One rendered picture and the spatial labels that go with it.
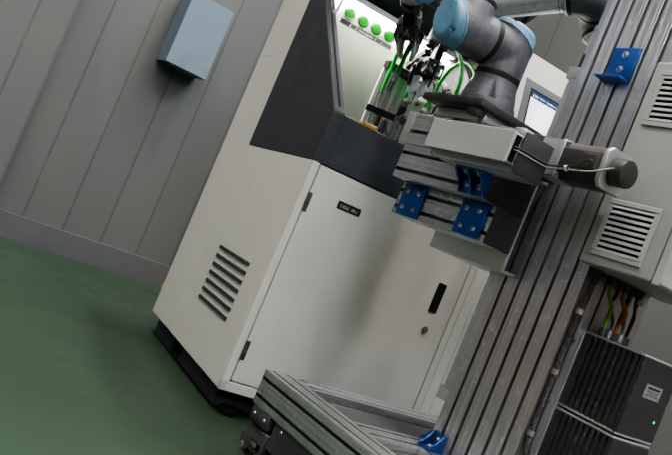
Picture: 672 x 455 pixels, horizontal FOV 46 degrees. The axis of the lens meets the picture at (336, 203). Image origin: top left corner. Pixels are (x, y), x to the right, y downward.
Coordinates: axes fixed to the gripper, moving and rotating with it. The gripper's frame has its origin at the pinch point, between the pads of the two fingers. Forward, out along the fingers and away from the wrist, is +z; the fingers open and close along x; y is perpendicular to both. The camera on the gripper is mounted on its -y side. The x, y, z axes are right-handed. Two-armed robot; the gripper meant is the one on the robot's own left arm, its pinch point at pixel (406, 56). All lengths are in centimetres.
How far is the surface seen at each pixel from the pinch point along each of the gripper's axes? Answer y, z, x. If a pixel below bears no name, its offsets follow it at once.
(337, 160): 41.1, 14.9, -13.5
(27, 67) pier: -51, 59, -173
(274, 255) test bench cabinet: 65, 35, -26
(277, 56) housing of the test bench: -23, 20, -50
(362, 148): 34.9, 13.6, -7.2
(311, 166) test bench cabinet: 46, 15, -20
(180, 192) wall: -77, 139, -118
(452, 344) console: 48, 77, 30
